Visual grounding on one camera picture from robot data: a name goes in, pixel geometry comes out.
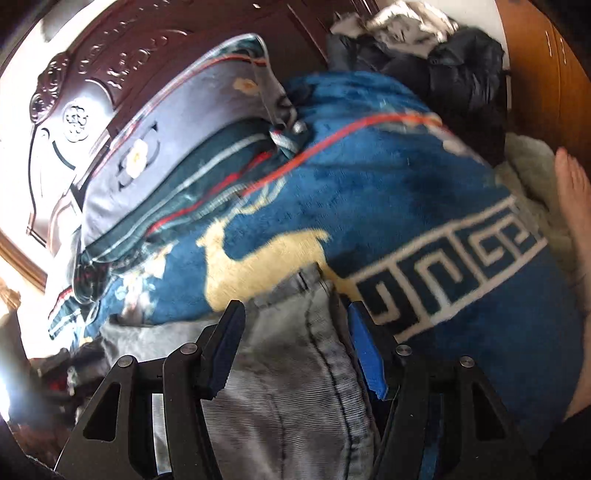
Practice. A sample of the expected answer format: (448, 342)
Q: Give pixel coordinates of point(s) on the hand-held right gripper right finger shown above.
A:
(367, 350)

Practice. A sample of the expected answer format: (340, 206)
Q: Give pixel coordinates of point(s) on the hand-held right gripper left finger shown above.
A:
(227, 350)

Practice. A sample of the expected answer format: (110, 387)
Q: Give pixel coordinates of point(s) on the grey denim pants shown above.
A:
(286, 392)

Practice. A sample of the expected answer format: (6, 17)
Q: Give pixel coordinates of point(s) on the blue deer print blanket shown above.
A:
(369, 207)

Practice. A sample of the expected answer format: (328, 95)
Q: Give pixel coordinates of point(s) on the red cloth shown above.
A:
(55, 381)

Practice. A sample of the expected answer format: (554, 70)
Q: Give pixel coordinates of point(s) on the teal striped quilt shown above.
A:
(207, 170)

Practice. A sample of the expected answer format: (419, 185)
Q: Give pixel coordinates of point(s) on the pale fuzzy blanket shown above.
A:
(526, 184)

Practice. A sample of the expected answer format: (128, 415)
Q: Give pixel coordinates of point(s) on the grey flower print pillow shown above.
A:
(184, 115)

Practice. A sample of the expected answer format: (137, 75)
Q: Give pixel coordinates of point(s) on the person's bare foot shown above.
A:
(575, 207)

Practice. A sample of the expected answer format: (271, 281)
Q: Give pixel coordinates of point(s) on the black padded jacket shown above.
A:
(461, 69)

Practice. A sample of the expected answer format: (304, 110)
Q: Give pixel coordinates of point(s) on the carved dark wooden headboard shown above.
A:
(115, 60)

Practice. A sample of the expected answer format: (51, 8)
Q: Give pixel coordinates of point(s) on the white grey cloth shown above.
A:
(401, 23)

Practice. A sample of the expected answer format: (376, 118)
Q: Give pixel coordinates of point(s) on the brown wooden wardrobe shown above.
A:
(540, 69)

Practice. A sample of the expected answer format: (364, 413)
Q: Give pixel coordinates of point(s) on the wooden window frame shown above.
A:
(23, 263)

